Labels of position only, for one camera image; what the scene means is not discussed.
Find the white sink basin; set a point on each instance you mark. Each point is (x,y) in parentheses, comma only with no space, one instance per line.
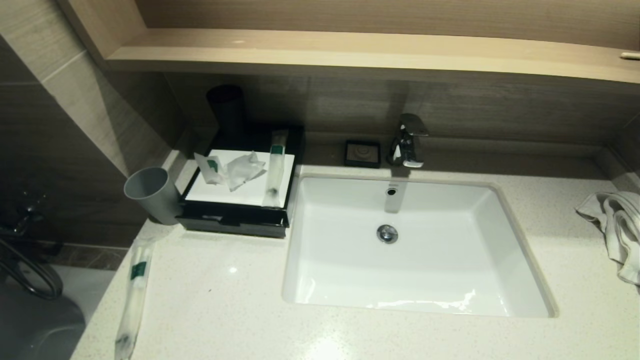
(440,265)

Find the chrome sink drain stopper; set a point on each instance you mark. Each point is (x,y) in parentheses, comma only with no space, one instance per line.
(387,233)

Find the toothbrush toothpaste packet green label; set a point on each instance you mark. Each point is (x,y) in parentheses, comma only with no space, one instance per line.
(135,295)

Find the light wooden shelf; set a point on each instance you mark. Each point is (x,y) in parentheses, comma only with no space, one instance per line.
(350,52)

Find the grey plastic cup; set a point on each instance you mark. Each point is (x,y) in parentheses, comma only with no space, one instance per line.
(152,200)

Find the black amenity box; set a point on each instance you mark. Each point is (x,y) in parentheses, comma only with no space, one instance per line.
(295,142)

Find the small sachet green label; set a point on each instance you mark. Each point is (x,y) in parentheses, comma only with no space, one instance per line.
(210,169)

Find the drawer with plastic bags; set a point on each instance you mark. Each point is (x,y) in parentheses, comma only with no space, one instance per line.
(235,225)

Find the black tumbler cup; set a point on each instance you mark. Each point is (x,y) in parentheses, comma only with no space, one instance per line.
(226,110)

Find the white towel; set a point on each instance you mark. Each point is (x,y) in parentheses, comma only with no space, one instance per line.
(617,225)

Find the white bathtub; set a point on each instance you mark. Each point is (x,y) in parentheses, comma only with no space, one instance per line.
(45,320)

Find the black soap dish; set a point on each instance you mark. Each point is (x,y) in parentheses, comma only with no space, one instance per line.
(362,153)

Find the long toothbrush packet green band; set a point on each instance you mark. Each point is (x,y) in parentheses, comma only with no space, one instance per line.
(275,170)

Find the chrome sink faucet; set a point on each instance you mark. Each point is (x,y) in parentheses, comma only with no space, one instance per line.
(407,145)

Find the clear sachet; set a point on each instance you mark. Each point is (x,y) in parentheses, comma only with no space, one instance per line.
(242,170)

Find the small beige shelf item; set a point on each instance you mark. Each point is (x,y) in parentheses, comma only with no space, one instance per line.
(631,55)

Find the chrome bathtub faucet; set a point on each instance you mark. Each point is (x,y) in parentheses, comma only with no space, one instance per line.
(25,212)

